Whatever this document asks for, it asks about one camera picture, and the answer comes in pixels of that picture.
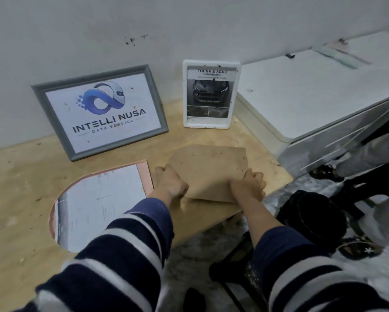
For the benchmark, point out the person's right hand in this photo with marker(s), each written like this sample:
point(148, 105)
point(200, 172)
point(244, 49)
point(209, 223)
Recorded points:
point(249, 186)

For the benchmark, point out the person's left hand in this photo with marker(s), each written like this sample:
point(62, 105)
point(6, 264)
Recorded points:
point(170, 186)

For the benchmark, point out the pink arched photo frame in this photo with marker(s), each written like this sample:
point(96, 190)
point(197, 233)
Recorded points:
point(144, 168)

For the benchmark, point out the brown arched backing board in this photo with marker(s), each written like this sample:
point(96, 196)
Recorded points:
point(207, 168)

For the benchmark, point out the white cut paper sheet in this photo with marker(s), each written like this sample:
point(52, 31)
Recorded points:
point(100, 204)

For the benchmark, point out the white rectangular photo frame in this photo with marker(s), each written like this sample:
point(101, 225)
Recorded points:
point(210, 124)

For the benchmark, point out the grey rectangular photo frame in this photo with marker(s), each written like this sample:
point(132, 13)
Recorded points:
point(51, 123)

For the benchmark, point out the person's right forearm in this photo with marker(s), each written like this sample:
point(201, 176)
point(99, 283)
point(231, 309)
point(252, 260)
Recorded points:
point(298, 272)

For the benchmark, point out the person's left forearm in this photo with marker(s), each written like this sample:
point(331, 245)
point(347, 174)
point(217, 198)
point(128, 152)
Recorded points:
point(116, 263)

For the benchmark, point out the person's black shoe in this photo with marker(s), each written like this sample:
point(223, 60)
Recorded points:
point(194, 300)
point(326, 173)

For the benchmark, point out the black bag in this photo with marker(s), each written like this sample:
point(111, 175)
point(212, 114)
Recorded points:
point(311, 217)

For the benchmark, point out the black stool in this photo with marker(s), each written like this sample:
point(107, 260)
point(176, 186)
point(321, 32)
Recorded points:
point(233, 276)

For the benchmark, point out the white cabinet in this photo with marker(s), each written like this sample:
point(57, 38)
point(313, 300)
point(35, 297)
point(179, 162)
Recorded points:
point(305, 94)

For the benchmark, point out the small black clip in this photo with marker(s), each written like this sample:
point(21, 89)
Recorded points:
point(290, 56)

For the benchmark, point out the pale folded sheet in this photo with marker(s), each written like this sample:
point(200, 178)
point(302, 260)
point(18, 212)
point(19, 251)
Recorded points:
point(341, 55)

